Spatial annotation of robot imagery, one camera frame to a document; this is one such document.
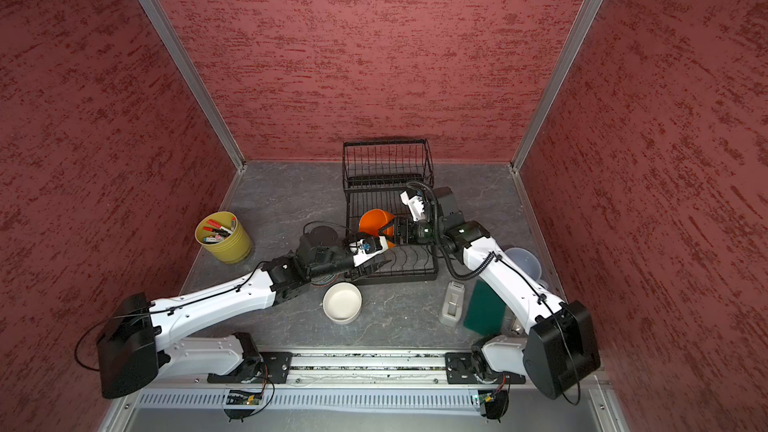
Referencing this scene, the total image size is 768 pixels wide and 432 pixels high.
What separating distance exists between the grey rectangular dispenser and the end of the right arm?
250 mm

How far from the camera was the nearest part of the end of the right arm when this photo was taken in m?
0.59

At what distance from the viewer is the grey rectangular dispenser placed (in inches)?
31.8
